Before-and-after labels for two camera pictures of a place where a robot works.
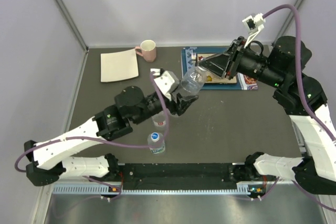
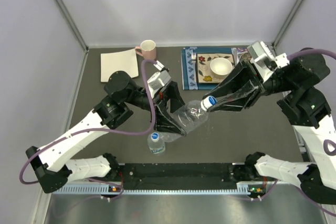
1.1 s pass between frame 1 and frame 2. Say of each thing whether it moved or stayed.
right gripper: moved
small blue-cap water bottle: stayed
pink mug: stayed
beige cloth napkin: stayed
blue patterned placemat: stayed
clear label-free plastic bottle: moved
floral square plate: stayed
